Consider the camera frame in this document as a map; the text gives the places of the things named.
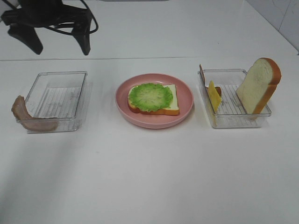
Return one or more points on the left clear plastic tray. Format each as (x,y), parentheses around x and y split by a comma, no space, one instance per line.
(60,96)

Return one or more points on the green lettuce leaf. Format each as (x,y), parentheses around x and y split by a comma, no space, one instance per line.
(150,97)

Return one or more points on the clear plastic tray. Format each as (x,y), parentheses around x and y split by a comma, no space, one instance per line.
(231,113)
(60,96)

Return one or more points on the bread slice from tray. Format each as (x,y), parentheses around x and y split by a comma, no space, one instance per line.
(172,110)

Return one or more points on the pink round plate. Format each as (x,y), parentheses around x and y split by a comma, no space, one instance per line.
(184,95)

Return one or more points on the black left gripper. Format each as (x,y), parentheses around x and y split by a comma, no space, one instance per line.
(45,13)

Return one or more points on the right clear plastic tray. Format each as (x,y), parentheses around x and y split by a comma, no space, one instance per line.
(231,113)

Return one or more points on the bread slice in right tray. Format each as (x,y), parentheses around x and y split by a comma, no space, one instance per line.
(259,85)

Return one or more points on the yellow cheese slice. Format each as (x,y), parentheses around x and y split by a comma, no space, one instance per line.
(214,93)

